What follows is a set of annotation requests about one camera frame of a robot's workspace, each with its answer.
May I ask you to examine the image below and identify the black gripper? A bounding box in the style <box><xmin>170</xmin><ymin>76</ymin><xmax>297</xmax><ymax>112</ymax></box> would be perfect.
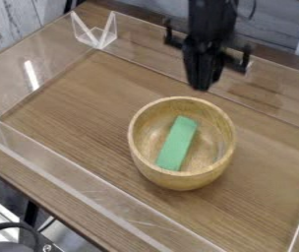
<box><xmin>164</xmin><ymin>0</ymin><xmax>253</xmax><ymax>91</ymax></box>

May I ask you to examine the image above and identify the brown wooden bowl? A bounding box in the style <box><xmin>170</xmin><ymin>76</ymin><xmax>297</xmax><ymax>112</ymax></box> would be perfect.
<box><xmin>126</xmin><ymin>96</ymin><xmax>236</xmax><ymax>191</ymax></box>

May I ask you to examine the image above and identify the green rectangular block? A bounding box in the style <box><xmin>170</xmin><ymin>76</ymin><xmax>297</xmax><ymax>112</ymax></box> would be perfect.
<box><xmin>156</xmin><ymin>116</ymin><xmax>197</xmax><ymax>171</ymax></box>

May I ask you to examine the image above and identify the clear acrylic tray barrier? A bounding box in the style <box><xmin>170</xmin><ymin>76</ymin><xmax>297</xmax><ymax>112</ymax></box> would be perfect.
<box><xmin>0</xmin><ymin>8</ymin><xmax>299</xmax><ymax>252</ymax></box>

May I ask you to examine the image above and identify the black table leg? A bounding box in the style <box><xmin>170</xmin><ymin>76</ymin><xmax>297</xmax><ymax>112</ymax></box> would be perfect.
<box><xmin>23</xmin><ymin>201</ymin><xmax>38</xmax><ymax>226</ymax></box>

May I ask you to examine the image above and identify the black metal bracket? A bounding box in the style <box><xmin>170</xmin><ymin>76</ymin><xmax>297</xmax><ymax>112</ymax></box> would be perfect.
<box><xmin>18</xmin><ymin>222</ymin><xmax>63</xmax><ymax>252</ymax></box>

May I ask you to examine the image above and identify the black cable loop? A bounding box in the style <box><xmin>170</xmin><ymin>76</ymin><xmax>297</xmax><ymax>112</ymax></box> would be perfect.
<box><xmin>0</xmin><ymin>221</ymin><xmax>41</xmax><ymax>252</ymax></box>

